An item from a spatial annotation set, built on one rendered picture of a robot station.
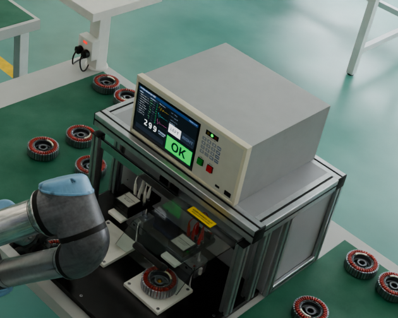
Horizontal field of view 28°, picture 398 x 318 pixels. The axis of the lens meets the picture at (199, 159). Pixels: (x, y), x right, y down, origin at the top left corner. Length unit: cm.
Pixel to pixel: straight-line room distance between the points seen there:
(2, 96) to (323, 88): 253
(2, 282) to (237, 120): 77
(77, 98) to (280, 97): 112
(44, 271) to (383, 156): 302
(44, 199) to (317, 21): 436
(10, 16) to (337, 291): 201
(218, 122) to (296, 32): 361
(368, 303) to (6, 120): 148
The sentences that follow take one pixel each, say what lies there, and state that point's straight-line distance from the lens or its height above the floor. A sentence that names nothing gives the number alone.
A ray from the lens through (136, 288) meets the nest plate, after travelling 242.
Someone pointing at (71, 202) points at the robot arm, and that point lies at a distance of 183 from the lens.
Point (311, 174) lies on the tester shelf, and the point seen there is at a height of 111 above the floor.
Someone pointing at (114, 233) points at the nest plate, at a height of 78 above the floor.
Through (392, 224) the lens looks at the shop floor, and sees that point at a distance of 421.
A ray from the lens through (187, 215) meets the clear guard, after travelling 225.
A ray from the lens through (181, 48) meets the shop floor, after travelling 524.
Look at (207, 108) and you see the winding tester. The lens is 224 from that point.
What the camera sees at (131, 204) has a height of 92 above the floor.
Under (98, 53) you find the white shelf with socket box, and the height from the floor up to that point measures 85.
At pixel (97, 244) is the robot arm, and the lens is 185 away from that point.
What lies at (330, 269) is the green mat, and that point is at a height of 75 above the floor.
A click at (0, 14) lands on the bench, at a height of 75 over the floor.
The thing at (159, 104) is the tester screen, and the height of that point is 127.
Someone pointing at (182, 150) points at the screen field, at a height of 118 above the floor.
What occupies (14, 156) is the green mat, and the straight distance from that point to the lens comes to 291.
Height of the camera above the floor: 253
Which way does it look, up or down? 36 degrees down
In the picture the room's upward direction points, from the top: 11 degrees clockwise
